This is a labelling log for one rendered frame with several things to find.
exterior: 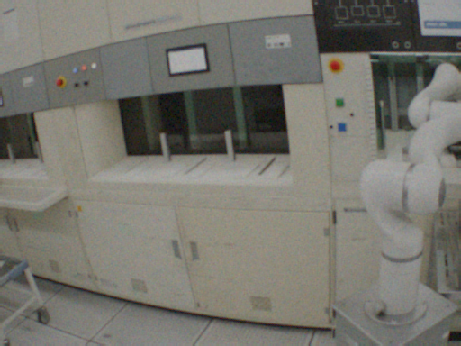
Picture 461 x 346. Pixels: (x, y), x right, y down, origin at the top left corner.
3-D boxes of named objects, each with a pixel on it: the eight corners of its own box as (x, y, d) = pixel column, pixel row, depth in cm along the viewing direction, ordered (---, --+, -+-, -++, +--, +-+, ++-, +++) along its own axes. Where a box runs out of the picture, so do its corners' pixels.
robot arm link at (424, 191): (381, 218, 101) (438, 229, 90) (376, 177, 95) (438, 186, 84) (432, 124, 130) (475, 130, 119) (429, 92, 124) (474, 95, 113)
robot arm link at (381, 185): (413, 266, 96) (420, 175, 88) (352, 252, 108) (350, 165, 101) (429, 244, 104) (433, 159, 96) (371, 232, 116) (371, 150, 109)
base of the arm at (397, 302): (392, 335, 98) (399, 278, 92) (352, 305, 115) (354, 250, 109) (439, 306, 104) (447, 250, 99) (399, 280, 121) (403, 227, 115)
